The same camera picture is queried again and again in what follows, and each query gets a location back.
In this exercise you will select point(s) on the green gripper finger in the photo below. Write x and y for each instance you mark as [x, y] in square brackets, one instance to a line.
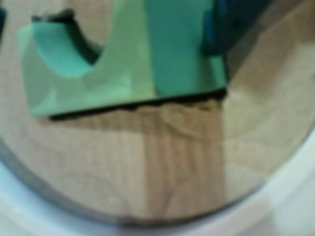
[2, 24]

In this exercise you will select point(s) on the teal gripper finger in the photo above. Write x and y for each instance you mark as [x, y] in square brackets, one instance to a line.
[226, 29]

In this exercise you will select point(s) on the light green U shape block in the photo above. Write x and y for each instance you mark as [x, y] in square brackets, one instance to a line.
[123, 81]

